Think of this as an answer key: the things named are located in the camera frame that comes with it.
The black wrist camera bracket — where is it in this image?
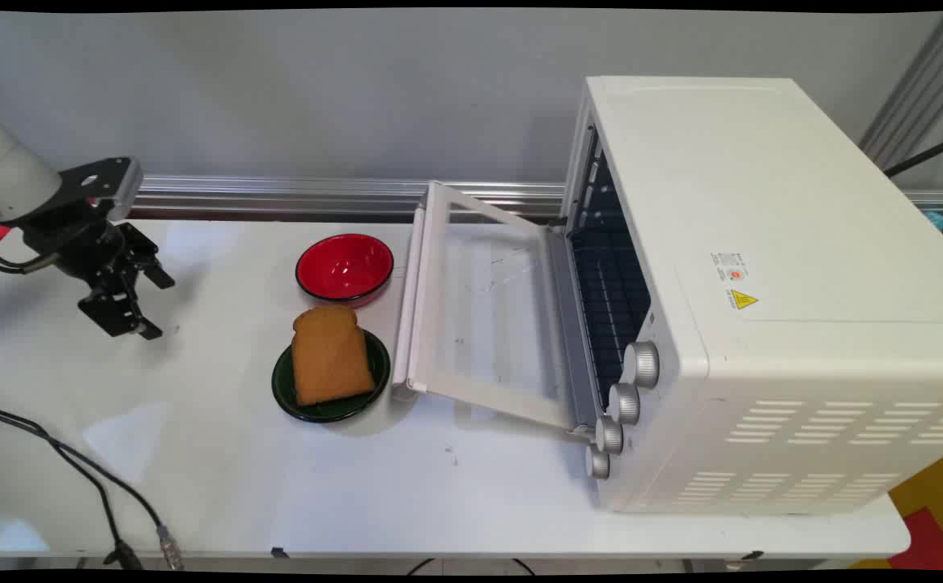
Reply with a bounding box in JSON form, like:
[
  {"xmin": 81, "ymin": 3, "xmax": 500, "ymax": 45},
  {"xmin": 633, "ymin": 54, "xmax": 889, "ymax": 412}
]
[{"xmin": 5, "ymin": 157, "xmax": 145, "ymax": 232}]

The white glass oven door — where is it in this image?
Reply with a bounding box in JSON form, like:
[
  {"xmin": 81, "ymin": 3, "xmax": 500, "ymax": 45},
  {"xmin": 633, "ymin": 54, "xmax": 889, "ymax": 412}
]
[{"xmin": 391, "ymin": 181, "xmax": 601, "ymax": 438}]

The aluminium corner post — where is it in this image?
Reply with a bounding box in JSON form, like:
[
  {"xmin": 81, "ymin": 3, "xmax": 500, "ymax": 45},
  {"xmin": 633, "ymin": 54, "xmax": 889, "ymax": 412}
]
[{"xmin": 858, "ymin": 11, "xmax": 943, "ymax": 172}]

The aluminium frame rail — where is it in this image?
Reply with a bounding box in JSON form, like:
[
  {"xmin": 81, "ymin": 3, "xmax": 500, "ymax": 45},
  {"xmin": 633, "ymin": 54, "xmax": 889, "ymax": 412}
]
[{"xmin": 126, "ymin": 175, "xmax": 943, "ymax": 218}]

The red bowl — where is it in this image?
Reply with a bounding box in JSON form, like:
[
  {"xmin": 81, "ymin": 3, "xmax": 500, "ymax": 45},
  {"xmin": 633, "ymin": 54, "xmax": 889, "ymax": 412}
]
[{"xmin": 295, "ymin": 233, "xmax": 396, "ymax": 307}]

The brown toast slice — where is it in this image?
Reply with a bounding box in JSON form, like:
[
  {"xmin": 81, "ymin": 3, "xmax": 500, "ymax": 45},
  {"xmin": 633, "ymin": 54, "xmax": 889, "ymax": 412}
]
[{"xmin": 291, "ymin": 304, "xmax": 376, "ymax": 407}]

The white toaster oven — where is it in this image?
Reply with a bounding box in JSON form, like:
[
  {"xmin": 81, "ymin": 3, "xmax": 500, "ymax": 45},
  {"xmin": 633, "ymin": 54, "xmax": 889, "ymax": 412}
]
[{"xmin": 559, "ymin": 76, "xmax": 943, "ymax": 517}]

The black cable with metal plug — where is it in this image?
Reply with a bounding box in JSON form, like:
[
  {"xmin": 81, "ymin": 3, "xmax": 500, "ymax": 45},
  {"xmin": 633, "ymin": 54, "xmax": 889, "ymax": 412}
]
[{"xmin": 0, "ymin": 402, "xmax": 185, "ymax": 571}]

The black wire oven rack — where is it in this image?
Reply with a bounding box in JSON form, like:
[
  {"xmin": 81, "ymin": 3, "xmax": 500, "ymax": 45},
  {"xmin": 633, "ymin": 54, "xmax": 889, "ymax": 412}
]
[{"xmin": 572, "ymin": 223, "xmax": 652, "ymax": 388}]

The dark green plate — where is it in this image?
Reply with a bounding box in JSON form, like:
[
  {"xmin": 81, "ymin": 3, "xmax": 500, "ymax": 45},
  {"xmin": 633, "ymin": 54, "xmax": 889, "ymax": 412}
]
[{"xmin": 271, "ymin": 328, "xmax": 392, "ymax": 424}]

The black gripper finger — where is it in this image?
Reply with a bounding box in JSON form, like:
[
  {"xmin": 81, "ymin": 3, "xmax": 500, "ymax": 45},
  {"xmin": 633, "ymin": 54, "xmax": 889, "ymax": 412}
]
[
  {"xmin": 78, "ymin": 288, "xmax": 164, "ymax": 342},
  {"xmin": 118, "ymin": 222, "xmax": 176, "ymax": 291}
]

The black diagonal rod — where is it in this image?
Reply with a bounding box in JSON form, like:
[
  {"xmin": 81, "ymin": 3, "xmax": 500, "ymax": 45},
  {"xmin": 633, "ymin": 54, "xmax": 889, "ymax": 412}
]
[{"xmin": 884, "ymin": 131, "xmax": 943, "ymax": 179}]

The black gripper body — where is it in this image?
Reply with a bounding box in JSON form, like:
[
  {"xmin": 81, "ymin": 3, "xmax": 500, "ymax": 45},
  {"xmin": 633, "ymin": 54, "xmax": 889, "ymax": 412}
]
[{"xmin": 21, "ymin": 219, "xmax": 137, "ymax": 294}]

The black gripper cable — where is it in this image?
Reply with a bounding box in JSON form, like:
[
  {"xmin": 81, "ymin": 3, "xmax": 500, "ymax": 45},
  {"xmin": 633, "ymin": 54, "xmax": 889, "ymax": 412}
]
[{"xmin": 0, "ymin": 230, "xmax": 61, "ymax": 275}]

